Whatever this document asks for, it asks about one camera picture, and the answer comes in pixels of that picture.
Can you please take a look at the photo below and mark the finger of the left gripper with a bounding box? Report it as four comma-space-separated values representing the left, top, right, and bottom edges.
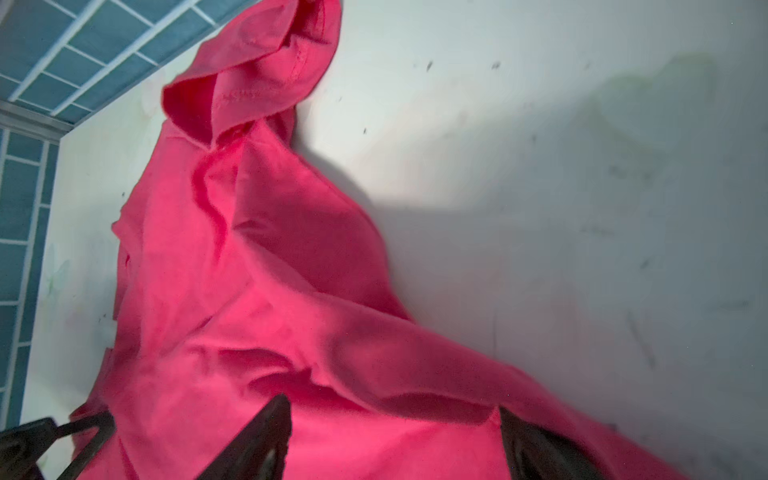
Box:
0, 410, 116, 480

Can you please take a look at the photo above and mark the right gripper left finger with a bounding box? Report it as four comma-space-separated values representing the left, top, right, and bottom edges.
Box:
198, 394, 292, 480

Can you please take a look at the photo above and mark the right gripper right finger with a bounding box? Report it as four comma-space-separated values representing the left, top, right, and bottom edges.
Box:
499, 407, 604, 480

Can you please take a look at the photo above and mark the pink t shirt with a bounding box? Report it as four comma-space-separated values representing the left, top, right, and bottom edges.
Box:
80, 1, 677, 479

